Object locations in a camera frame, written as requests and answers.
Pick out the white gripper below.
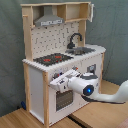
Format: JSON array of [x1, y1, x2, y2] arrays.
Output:
[[50, 69, 79, 92]]

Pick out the toy oven door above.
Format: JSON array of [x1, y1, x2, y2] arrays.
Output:
[[49, 81, 78, 122]]

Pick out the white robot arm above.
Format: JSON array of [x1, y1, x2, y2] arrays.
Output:
[[50, 69, 128, 104]]

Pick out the blue object behind kitchen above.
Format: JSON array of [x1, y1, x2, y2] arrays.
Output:
[[21, 101, 26, 110]]

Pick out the wooden toy kitchen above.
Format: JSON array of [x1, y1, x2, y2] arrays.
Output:
[[22, 2, 105, 128]]

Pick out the black stovetop red burners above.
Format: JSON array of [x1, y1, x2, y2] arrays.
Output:
[[34, 53, 70, 66]]

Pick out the grey toy sink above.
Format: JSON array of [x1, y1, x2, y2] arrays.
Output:
[[65, 47, 95, 55]]

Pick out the black toy faucet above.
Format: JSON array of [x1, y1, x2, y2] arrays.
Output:
[[67, 33, 83, 49]]

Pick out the white fridge door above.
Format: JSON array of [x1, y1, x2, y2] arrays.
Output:
[[78, 56, 103, 108]]

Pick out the grey range hood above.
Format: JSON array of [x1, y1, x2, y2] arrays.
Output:
[[35, 5, 64, 27]]

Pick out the white microwave door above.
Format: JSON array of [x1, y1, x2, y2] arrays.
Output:
[[88, 4, 94, 22]]

